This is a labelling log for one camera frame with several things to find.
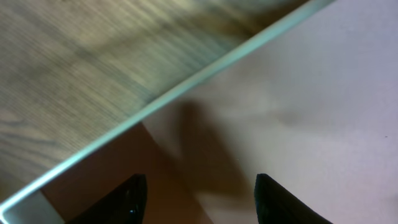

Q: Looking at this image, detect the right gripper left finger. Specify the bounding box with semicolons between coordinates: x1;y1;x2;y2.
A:
68;174;147;224

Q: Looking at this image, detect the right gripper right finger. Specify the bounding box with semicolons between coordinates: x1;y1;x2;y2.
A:
254;174;331;224

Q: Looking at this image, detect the white box pink interior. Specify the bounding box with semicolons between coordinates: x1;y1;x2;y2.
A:
1;1;397;223

